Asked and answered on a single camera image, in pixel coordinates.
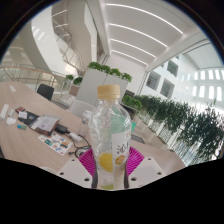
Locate ceiling light strips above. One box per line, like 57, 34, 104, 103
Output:
105, 2, 185, 66

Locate glass shelf unit with plants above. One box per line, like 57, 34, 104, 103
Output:
121, 94, 143, 113

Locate black wallet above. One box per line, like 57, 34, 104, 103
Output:
54, 123, 69, 134

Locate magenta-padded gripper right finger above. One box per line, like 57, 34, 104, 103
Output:
124, 145, 167, 190

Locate small potted plants planter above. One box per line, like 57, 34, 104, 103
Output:
64, 74, 83, 98

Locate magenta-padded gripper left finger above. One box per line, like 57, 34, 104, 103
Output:
57, 148, 99, 189

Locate clear plastic tumbler with lid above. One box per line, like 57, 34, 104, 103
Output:
79, 109, 93, 138

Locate clear drink bottle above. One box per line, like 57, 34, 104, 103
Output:
88, 84, 133, 191

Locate row of potted trees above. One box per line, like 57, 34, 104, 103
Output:
133, 94, 224, 164

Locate black office chair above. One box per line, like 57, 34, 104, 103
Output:
35, 83, 55, 102

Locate white oblong device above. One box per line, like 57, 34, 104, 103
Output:
0, 103, 10, 120

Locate colourful sticker sheet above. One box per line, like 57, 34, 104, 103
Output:
37, 132, 74, 156

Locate white cabinet topped with plants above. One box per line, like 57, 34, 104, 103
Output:
75, 61, 133, 108

